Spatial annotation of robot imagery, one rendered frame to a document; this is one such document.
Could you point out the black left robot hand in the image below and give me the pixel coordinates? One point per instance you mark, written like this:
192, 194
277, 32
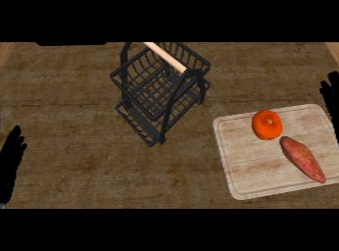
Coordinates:
5, 163

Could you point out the reddish sweet potato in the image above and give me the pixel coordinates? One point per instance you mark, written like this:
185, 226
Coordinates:
302, 159

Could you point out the pale wooden cutting board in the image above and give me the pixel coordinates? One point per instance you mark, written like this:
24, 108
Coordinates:
278, 152

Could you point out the orange round fruit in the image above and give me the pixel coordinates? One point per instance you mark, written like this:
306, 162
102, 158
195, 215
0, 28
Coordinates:
266, 125

